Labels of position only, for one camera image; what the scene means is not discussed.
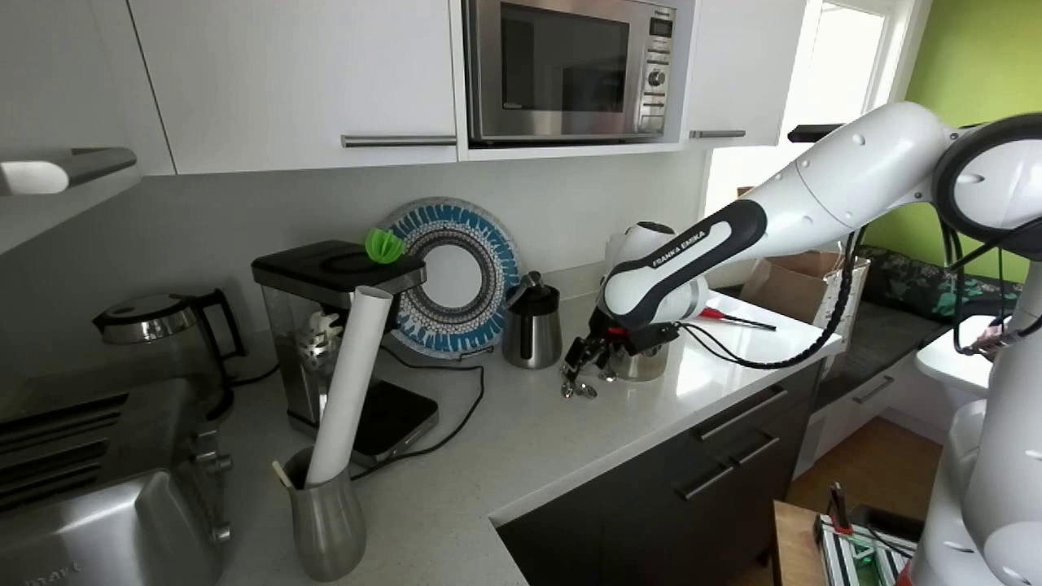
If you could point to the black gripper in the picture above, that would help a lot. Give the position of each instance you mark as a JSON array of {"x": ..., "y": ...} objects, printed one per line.
[{"x": 636, "y": 333}]

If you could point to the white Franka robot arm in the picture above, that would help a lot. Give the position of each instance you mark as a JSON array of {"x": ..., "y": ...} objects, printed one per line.
[{"x": 867, "y": 164}]

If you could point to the silver metal pot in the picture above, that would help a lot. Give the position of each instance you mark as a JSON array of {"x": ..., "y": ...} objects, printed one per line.
[{"x": 644, "y": 367}]

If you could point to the dark metal mug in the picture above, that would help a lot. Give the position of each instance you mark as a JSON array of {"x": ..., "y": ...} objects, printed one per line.
[{"x": 532, "y": 327}]

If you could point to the dark grey drawer cabinet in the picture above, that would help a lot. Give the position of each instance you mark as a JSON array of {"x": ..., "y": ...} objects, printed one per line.
[{"x": 654, "y": 500}]

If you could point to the white paper roll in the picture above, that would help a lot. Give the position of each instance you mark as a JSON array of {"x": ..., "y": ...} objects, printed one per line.
[{"x": 350, "y": 379}]

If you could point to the green plastic object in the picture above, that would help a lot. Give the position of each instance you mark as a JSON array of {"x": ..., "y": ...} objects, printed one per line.
[{"x": 383, "y": 245}]

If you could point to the black coffee machine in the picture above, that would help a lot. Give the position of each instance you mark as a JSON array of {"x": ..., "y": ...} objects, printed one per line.
[{"x": 315, "y": 293}]

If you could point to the wooden crate with tools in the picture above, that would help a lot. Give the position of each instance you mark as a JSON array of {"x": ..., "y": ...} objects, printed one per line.
[{"x": 799, "y": 547}]

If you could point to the stainless steel microwave oven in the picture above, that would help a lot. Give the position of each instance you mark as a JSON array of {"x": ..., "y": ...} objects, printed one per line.
[{"x": 572, "y": 70}]

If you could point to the metal utensil holder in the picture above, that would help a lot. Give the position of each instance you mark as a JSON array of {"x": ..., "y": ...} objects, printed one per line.
[{"x": 326, "y": 532}]

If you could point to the narrow white cabinet door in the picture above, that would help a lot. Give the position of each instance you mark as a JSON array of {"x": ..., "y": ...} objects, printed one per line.
[{"x": 744, "y": 59}]

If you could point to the dark patterned cloth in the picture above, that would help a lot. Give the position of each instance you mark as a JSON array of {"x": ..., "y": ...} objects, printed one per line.
[{"x": 924, "y": 283}]

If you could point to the white side table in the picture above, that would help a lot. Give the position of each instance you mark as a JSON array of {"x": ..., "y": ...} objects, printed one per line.
[{"x": 954, "y": 359}]

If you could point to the wide white cabinet door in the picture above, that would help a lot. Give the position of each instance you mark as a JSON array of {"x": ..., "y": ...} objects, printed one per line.
[{"x": 295, "y": 76}]

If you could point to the silver electric kettle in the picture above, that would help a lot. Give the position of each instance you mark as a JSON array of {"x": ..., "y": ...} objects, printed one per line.
[{"x": 165, "y": 331}]

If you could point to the silver metal toaster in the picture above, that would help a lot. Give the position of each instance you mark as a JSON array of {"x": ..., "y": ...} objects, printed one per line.
[{"x": 98, "y": 489}]

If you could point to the white object on shelf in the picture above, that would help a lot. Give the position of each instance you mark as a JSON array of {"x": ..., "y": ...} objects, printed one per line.
[{"x": 34, "y": 177}]

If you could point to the white cabinet door with shelf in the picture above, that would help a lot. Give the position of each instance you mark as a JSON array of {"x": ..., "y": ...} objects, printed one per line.
[{"x": 66, "y": 85}]

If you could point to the black camera on stand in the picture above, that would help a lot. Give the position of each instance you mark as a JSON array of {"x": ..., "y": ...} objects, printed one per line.
[{"x": 813, "y": 131}]

